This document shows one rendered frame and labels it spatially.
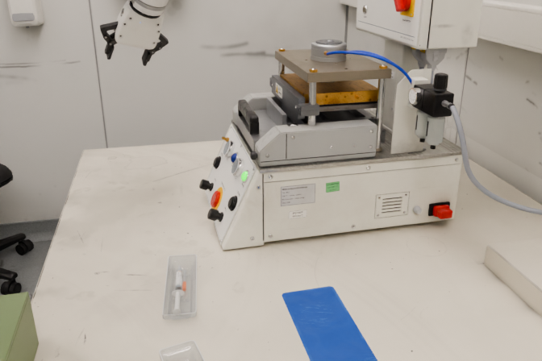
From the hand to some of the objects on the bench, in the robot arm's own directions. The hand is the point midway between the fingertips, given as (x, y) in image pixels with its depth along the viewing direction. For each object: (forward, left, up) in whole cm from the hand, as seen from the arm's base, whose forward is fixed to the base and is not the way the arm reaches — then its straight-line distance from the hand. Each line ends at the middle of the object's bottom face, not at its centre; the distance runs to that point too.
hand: (127, 56), depth 132 cm
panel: (+14, -28, -32) cm, 45 cm away
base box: (+42, -30, -34) cm, 62 cm away
